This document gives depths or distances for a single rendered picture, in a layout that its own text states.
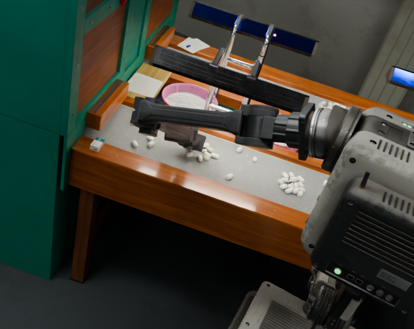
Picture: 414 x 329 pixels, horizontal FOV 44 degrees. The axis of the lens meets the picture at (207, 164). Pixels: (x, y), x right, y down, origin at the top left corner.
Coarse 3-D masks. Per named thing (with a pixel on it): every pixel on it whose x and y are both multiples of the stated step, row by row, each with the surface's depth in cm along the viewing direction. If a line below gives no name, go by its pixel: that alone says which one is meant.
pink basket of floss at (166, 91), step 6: (174, 84) 244; (180, 84) 245; (186, 84) 246; (192, 84) 247; (168, 90) 242; (174, 90) 245; (180, 90) 246; (186, 90) 247; (192, 90) 248; (198, 90) 247; (204, 90) 246; (162, 96) 232; (204, 96) 247; (216, 102) 239
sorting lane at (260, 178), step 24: (120, 120) 215; (120, 144) 203; (144, 144) 206; (168, 144) 210; (216, 144) 218; (192, 168) 201; (216, 168) 205; (240, 168) 209; (264, 168) 213; (288, 168) 216; (264, 192) 200; (312, 192) 208
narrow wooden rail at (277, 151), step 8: (128, 104) 224; (216, 136) 222; (224, 136) 221; (232, 136) 221; (264, 152) 221; (272, 152) 220; (280, 152) 220; (288, 152) 222; (288, 160) 220; (296, 160) 219; (312, 160) 221; (312, 168) 219; (320, 168) 219
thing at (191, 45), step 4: (184, 40) 283; (188, 40) 284; (192, 40) 285; (196, 40) 286; (200, 40) 288; (180, 44) 278; (184, 44) 279; (188, 44) 280; (192, 44) 281; (196, 44) 282; (200, 44) 284; (204, 44) 285; (184, 48) 276; (188, 48) 276; (192, 48) 278; (196, 48) 279; (200, 48) 280; (192, 52) 274
